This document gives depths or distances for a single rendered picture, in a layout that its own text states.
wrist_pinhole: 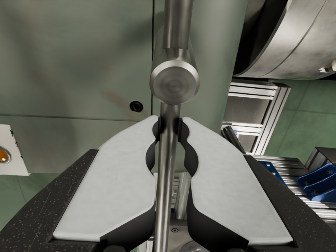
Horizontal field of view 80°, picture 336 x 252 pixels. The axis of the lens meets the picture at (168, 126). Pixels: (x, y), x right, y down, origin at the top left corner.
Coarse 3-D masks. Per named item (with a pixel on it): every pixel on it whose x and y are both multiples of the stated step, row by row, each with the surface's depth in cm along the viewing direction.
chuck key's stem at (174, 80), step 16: (160, 32) 12; (160, 48) 10; (176, 48) 9; (192, 48) 11; (160, 64) 8; (176, 64) 8; (192, 64) 8; (160, 80) 8; (176, 80) 8; (192, 80) 8; (160, 96) 9; (176, 96) 9; (192, 96) 9
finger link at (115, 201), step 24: (144, 120) 11; (120, 144) 9; (144, 144) 9; (96, 168) 8; (120, 168) 8; (144, 168) 8; (96, 192) 7; (120, 192) 7; (144, 192) 7; (72, 216) 6; (96, 216) 6; (120, 216) 6; (144, 216) 6; (72, 240) 5; (96, 240) 5; (120, 240) 6; (144, 240) 7
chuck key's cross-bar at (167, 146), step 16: (176, 0) 8; (192, 0) 8; (176, 16) 8; (176, 32) 9; (160, 112) 12; (176, 112) 12; (160, 128) 13; (176, 128) 13; (160, 144) 13; (176, 144) 13; (160, 160) 14; (160, 176) 14; (160, 192) 15; (160, 208) 16; (160, 224) 16; (160, 240) 17
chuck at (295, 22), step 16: (272, 0) 22; (288, 0) 19; (304, 0) 19; (320, 0) 19; (272, 16) 22; (288, 16) 20; (304, 16) 20; (256, 32) 26; (272, 32) 22; (288, 32) 22; (304, 32) 21; (240, 48) 31; (256, 48) 25; (272, 48) 23; (288, 48) 23; (240, 64) 30; (256, 64) 26; (272, 64) 26
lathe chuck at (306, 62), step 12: (324, 12) 20; (312, 24) 21; (324, 24) 21; (312, 36) 22; (324, 36) 22; (300, 48) 23; (312, 48) 23; (324, 48) 23; (288, 60) 25; (300, 60) 25; (312, 60) 25; (324, 60) 25; (276, 72) 29; (288, 72) 28; (300, 72) 28; (312, 72) 28; (324, 72) 28
